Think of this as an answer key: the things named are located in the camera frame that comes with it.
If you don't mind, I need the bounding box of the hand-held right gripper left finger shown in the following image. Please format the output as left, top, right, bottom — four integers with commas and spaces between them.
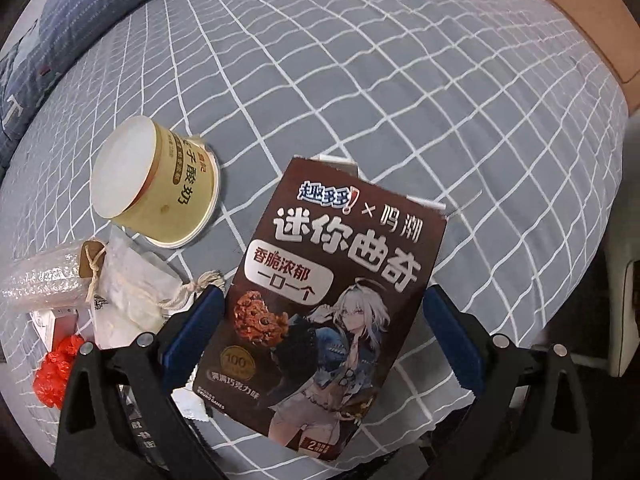
52, 282, 231, 480

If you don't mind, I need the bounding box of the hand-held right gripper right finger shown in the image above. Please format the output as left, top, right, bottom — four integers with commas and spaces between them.
415, 284, 608, 480

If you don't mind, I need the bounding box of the yellow yogurt cup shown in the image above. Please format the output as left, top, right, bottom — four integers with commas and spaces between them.
91, 116, 222, 250

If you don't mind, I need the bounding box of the brown printed cookie box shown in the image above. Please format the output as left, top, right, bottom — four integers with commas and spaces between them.
192, 156, 448, 463

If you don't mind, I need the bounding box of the white earphone box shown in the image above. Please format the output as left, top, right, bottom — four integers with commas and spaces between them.
30, 305, 81, 356

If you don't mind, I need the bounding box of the small white sachet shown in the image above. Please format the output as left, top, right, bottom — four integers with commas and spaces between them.
172, 385, 208, 421

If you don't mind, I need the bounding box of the crumpled red plastic bag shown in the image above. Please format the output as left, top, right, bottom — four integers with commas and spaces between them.
32, 332, 86, 408

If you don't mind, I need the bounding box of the clear bubble wrap roll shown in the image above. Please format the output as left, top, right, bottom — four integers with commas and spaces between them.
0, 242, 103, 308

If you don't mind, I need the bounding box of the grey checked bedsheet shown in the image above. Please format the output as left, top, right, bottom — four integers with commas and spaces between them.
0, 0, 628, 480

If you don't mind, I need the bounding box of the blue striped quilt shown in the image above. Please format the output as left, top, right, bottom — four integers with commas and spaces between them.
0, 0, 236, 171

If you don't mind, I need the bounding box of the white drawstring pouch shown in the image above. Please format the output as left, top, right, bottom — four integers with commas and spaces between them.
80, 227, 223, 351

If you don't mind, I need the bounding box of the wooden bed frame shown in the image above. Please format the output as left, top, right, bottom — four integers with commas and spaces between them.
480, 0, 640, 111

